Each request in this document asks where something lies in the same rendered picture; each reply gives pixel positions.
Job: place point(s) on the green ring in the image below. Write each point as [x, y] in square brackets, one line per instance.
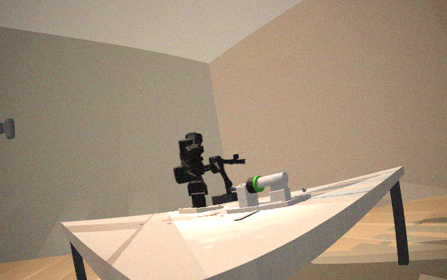
[255, 185]

